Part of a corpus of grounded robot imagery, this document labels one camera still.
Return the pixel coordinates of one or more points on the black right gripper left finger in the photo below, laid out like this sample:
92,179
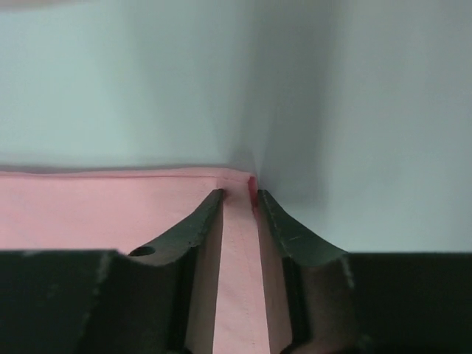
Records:
160,298

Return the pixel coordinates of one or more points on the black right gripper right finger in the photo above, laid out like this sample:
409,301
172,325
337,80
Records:
322,299

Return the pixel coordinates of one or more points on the pink t shirt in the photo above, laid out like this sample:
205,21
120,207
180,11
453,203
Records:
125,209

